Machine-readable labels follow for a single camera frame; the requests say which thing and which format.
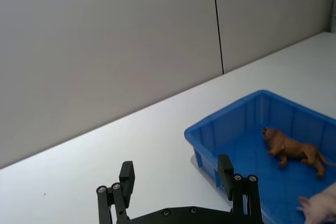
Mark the blue plastic bin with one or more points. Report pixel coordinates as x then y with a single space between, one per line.
262 140

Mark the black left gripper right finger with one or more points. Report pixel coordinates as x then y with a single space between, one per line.
237 190

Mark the white furry toy animal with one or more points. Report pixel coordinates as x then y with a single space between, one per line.
321 205

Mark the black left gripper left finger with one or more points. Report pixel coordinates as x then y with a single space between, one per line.
125 187

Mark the brown toy lion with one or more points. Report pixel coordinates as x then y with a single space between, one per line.
291 150

